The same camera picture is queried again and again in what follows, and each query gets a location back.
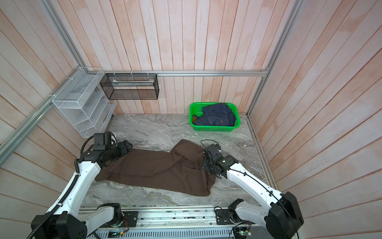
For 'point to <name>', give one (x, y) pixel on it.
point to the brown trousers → (179, 170)
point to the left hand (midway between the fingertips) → (128, 151)
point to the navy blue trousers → (219, 114)
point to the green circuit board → (243, 232)
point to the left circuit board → (115, 233)
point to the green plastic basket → (195, 108)
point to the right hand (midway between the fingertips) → (207, 163)
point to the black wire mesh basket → (130, 86)
